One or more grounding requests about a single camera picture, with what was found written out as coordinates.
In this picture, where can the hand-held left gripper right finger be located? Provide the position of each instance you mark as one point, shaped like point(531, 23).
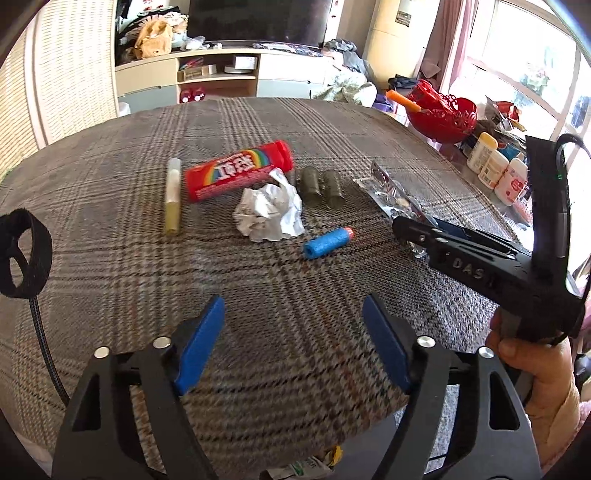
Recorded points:
point(388, 341)

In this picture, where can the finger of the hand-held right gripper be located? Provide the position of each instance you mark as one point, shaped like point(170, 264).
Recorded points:
point(485, 240)
point(443, 258)

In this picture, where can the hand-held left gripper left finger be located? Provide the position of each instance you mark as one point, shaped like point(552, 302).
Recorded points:
point(198, 346)

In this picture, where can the clear plastic blister pack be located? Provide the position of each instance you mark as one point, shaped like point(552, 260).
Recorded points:
point(388, 191)

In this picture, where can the blue foam dart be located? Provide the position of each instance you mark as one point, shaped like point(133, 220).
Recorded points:
point(325, 244)

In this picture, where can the yellow wrapper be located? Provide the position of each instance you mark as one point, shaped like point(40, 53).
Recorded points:
point(333, 453)

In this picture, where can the yellow green glue stick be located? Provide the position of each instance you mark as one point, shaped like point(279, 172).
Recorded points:
point(173, 198)

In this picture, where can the white paper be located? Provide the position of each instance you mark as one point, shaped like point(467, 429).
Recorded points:
point(270, 210)

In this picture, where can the white green wrapper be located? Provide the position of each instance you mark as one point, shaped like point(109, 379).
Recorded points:
point(300, 470)

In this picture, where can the red candy tube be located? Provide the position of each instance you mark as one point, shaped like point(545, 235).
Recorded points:
point(235, 173)

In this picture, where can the person's right forearm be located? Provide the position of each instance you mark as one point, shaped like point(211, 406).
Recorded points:
point(554, 434)

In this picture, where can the person's right hand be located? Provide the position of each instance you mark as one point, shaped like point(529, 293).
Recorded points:
point(540, 374)

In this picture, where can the white bottle red label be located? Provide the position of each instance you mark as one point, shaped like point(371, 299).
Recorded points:
point(510, 182)

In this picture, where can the small white bottle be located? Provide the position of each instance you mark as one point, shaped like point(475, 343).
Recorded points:
point(493, 170)

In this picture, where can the yellow cap white bottle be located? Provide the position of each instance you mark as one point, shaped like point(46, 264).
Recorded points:
point(481, 152)

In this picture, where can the red plastic basket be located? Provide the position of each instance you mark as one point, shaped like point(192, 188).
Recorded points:
point(443, 120)

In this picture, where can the orange plastic stick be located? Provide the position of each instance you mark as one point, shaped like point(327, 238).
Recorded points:
point(401, 99)

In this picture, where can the large window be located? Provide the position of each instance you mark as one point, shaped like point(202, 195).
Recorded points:
point(531, 55)

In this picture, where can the pink curtain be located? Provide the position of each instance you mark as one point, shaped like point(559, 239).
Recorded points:
point(455, 41)

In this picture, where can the pile of clothes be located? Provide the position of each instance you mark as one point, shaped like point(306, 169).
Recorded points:
point(348, 69)

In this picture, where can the cream standing air conditioner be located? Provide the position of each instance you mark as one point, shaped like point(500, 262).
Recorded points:
point(392, 46)

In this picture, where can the beige television cabinet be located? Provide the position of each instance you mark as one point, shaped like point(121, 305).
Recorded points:
point(286, 83)

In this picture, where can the small white bin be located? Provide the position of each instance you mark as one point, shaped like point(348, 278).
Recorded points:
point(124, 109)

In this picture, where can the red shoes pair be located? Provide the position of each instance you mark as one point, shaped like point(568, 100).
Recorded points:
point(193, 94)

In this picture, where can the white round device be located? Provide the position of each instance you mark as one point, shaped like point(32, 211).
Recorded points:
point(240, 64)

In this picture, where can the black flat television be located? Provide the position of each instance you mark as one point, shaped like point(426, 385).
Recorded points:
point(258, 18)

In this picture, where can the bamboo folding screen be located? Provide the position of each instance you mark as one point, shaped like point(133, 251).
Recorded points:
point(69, 69)

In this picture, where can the yellow plush toy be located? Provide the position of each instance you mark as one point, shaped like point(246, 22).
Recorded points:
point(154, 39)

